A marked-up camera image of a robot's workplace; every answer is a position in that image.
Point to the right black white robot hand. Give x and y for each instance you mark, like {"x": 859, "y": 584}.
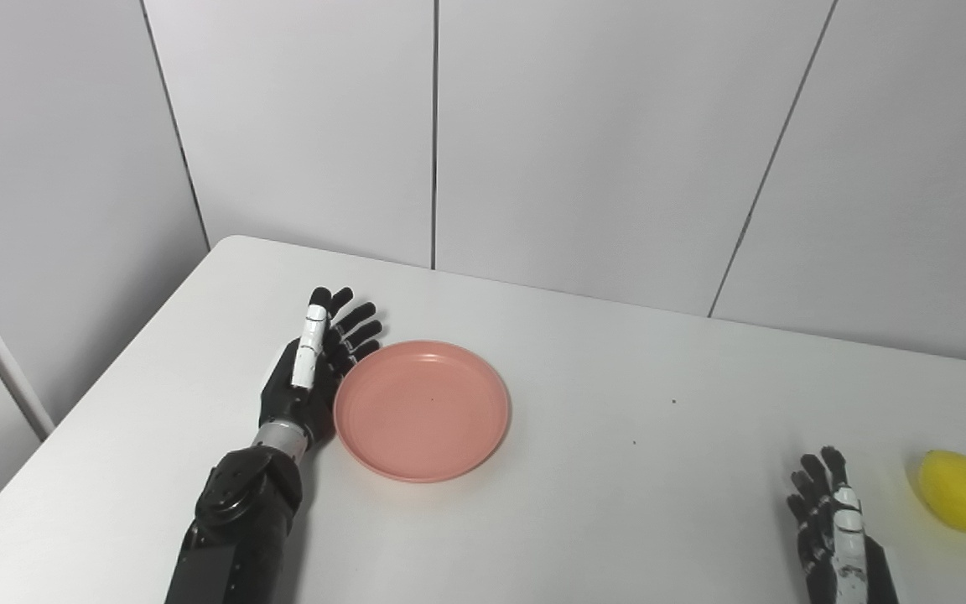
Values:
{"x": 843, "y": 554}

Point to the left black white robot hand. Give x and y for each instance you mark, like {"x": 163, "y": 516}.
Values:
{"x": 303, "y": 394}

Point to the pink round plate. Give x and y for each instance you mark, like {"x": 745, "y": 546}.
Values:
{"x": 422, "y": 411}

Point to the yellow lemon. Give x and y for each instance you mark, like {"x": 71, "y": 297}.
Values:
{"x": 963, "y": 492}

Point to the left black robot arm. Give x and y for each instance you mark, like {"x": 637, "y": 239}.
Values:
{"x": 240, "y": 520}

